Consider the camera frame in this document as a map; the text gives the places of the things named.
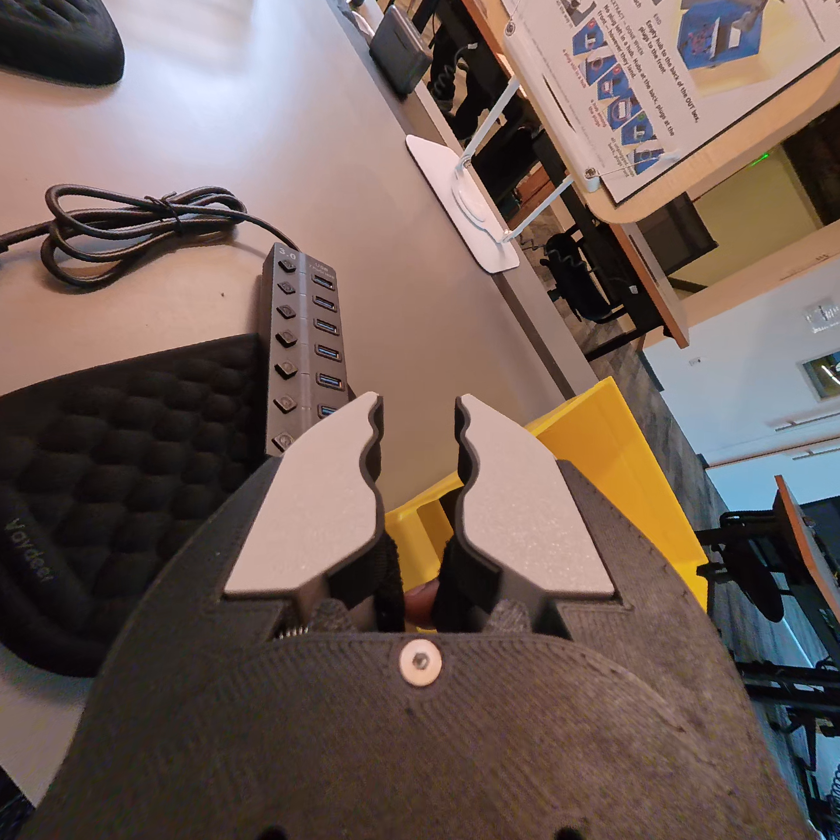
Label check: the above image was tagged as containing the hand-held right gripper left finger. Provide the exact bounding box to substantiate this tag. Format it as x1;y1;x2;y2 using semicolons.
223;392;386;602

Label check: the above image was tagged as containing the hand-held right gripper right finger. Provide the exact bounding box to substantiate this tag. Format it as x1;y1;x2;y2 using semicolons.
453;394;618;626

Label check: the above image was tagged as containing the yellow plastic bin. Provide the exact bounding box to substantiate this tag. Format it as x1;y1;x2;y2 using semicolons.
384;376;711;614

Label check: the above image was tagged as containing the person's right hand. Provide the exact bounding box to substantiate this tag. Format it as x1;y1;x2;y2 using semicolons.
403;579;441;631

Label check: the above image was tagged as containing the black mesh cushion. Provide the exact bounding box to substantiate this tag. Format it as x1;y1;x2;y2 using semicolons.
0;0;126;88
0;331;280;678

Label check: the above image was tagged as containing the black office chair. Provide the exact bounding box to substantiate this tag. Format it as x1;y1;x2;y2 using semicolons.
543;233;634;324

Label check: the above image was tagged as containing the wooden desk with monitor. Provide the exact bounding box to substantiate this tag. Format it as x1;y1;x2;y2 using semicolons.
607;222;691;350

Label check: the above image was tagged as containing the black monitor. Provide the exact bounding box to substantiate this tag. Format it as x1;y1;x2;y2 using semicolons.
638;192;721;280

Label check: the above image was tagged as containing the white board stand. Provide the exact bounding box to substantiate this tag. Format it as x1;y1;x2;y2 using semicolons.
405;77;681;274

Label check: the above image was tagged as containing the instruction poster board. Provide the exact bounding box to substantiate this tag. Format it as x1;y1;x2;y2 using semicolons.
502;0;840;227

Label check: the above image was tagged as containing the dark grey power adapter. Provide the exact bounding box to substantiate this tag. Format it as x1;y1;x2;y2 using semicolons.
367;5;434;97

